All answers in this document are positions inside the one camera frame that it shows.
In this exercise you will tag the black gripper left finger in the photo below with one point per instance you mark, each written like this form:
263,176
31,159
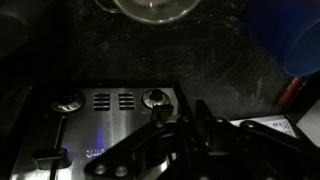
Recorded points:
143,156

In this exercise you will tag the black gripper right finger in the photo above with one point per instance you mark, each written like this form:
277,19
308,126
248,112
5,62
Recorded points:
253,156

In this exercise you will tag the black toaster lever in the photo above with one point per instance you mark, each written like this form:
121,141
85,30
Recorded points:
162,111
51,158

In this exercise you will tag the stainless steel toaster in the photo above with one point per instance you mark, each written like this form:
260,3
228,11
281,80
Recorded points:
110,133

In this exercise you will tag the small whiteboard with handwriting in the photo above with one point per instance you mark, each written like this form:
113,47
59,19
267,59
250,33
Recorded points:
266,125

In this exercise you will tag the red pen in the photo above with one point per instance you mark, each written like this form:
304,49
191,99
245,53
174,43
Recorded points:
290,91

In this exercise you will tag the blue plastic cup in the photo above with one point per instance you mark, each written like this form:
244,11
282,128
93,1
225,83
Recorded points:
286,36

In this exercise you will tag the clear glass bowl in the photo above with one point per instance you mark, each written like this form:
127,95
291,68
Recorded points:
150,11

